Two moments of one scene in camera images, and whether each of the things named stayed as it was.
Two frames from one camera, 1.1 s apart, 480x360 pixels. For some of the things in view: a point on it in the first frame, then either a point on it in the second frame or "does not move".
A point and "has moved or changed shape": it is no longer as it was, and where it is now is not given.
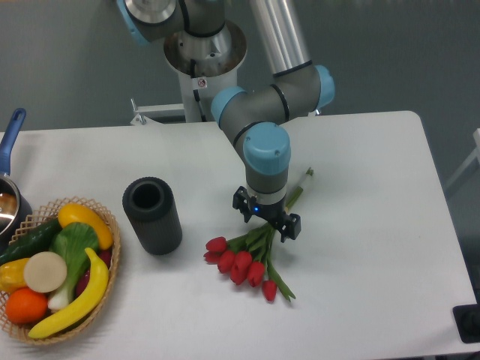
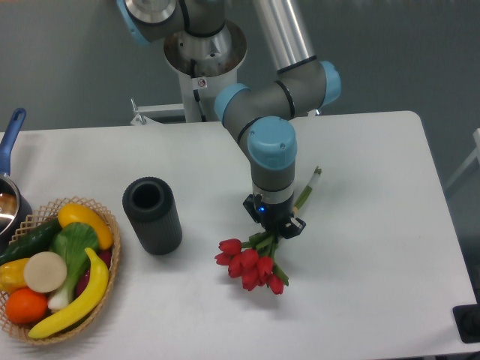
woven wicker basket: [47, 214] does not move
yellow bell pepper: [12, 276] does not move
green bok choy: [76, 242] does not move
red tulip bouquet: [247, 256] has moved or changed shape
